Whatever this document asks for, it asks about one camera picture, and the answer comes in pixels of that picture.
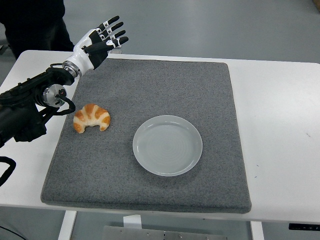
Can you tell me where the grey felt mat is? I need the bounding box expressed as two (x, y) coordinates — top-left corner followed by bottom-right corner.
(40, 56), (252, 214)

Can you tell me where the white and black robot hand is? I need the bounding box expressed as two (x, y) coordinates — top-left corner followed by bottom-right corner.
(62, 15), (130, 76)

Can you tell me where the white table leg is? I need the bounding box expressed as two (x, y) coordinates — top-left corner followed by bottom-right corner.
(249, 221), (265, 240)
(57, 211), (78, 240)

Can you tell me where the pale grey round plate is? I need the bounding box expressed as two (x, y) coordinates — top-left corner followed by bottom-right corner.
(132, 114), (204, 177)

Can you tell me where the black table control panel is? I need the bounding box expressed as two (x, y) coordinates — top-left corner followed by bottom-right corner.
(288, 222), (320, 231)

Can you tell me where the golden brown croissant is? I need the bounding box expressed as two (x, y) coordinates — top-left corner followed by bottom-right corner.
(73, 103), (111, 134)

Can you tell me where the white bracket under table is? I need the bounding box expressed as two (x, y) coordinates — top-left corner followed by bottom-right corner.
(122, 214), (143, 230)

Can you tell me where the person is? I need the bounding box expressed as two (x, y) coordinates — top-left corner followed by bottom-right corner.
(0, 0), (76, 60)

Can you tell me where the grey metal plate with screws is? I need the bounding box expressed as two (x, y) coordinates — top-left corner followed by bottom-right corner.
(102, 225), (228, 240)

